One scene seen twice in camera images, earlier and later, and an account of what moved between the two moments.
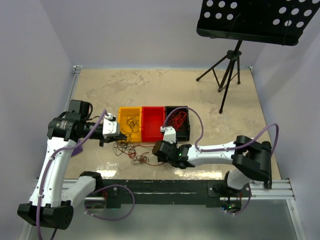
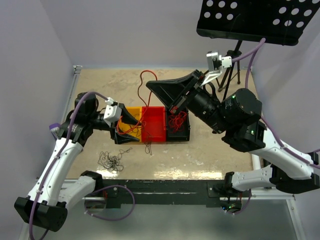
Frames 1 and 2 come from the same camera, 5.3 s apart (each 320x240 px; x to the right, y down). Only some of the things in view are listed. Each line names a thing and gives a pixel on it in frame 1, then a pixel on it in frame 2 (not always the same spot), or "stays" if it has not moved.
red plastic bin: (152, 119) stays
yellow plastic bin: (130, 119) stays
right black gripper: (160, 159) -> (173, 91)
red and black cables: (127, 145) -> (111, 163)
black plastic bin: (179, 119) stays
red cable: (177, 120) stays
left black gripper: (119, 136) -> (119, 138)
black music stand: (279, 22) stays
